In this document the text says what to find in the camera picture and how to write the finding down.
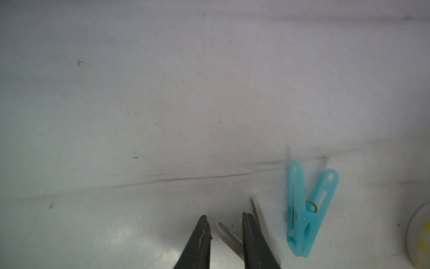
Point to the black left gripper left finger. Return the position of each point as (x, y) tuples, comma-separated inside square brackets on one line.
[(197, 252)]

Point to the teal clothespin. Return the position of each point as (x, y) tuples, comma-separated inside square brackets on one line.
[(305, 215)]

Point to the grey clothespin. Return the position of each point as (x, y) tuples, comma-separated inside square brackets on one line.
[(236, 243)]

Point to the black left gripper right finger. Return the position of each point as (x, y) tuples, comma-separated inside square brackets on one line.
[(257, 254)]

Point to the patterned small bowl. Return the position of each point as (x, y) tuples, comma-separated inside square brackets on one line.
[(418, 238)]

